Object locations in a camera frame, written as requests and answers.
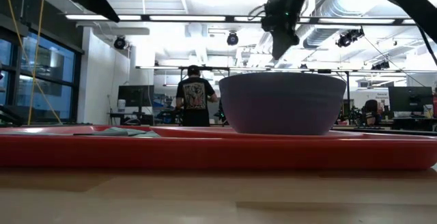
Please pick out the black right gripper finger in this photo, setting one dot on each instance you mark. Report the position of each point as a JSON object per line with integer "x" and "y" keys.
{"x": 279, "y": 44}
{"x": 292, "y": 39}

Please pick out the blue plastic bowl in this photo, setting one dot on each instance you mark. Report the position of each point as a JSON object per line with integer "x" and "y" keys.
{"x": 280, "y": 104}

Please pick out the light teal cloth napkin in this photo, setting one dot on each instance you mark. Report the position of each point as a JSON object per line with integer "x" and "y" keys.
{"x": 116, "y": 132}

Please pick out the red plastic tray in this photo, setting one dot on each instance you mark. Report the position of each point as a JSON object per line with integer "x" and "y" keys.
{"x": 205, "y": 152}

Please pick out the black ceiling spot lamp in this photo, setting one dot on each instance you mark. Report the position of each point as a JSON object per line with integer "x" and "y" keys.
{"x": 232, "y": 39}
{"x": 119, "y": 42}

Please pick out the black ceiling track lights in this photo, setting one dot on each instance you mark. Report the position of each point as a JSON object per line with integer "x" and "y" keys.
{"x": 380, "y": 65}
{"x": 348, "y": 38}

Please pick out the person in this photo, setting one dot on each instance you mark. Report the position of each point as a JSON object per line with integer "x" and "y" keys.
{"x": 370, "y": 109}
{"x": 194, "y": 97}

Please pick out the black computer monitor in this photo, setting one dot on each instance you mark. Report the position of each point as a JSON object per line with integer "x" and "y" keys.
{"x": 409, "y": 97}
{"x": 136, "y": 96}

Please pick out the background desk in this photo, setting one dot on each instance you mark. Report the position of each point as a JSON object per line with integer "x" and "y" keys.
{"x": 409, "y": 123}
{"x": 116, "y": 114}

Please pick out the white canister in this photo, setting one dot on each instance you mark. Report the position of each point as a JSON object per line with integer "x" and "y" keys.
{"x": 121, "y": 106}

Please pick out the dark framed window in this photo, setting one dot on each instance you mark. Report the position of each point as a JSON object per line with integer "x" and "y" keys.
{"x": 51, "y": 63}

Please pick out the silver ventilation duct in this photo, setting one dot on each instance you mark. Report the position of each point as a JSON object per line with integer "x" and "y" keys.
{"x": 324, "y": 38}

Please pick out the overhead frame light bar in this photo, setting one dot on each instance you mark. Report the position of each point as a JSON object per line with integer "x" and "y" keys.
{"x": 187, "y": 18}

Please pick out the black background station frame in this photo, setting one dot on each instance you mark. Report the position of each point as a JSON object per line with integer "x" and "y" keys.
{"x": 164, "y": 67}

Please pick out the black aluminium table frame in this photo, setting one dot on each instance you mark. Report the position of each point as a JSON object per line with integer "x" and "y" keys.
{"x": 392, "y": 132}

